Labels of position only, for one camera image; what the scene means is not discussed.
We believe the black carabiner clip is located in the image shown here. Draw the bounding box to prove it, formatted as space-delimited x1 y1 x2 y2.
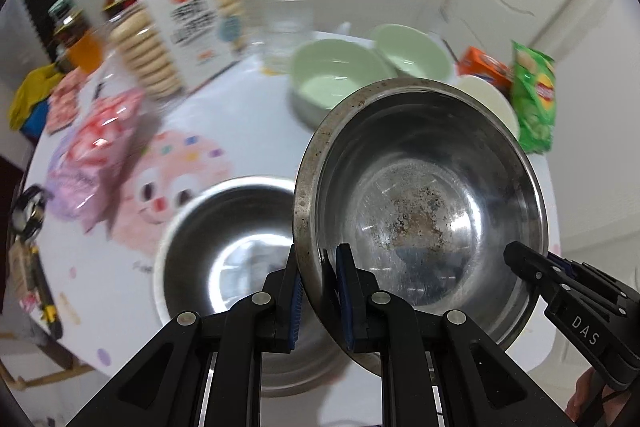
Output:
10 184 48 241

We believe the green chips bag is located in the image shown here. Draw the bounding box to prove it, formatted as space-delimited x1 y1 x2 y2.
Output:
510 40 556 154

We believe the yellow cloth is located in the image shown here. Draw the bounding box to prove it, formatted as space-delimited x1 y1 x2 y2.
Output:
8 64 63 142

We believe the pink strawberry snack bag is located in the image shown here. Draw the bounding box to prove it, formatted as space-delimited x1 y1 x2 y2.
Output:
46 88 144 232

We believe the cartoon printed tablecloth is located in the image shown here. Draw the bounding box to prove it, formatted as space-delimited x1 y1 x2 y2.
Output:
19 26 561 377

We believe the light green ceramic bowl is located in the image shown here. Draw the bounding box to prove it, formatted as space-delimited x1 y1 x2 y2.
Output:
288 38 396 129

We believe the orange juice bottle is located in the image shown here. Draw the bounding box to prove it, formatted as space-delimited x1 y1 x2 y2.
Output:
48 0 103 75

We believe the small pink snack packet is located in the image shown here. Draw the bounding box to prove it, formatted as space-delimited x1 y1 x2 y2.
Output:
44 68 88 135

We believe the person's right hand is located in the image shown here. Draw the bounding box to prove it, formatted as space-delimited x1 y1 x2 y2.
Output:
565 367 614 424

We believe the biscuit box with white label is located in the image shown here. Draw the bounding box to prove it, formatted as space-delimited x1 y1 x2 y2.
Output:
108 0 247 100

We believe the orange Ovaltine box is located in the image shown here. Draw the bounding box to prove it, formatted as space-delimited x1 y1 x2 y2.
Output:
457 47 512 92

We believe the worn steel bowl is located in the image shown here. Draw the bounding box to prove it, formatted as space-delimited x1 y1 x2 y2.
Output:
293 77 549 349

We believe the cream white ceramic bowl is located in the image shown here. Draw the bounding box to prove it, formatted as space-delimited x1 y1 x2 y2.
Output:
454 75 520 140

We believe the yellow black utility knife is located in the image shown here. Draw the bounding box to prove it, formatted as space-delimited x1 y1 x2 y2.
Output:
29 244 63 340

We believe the clear glass cup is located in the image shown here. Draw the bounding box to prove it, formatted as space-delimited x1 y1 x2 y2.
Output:
262 0 314 74

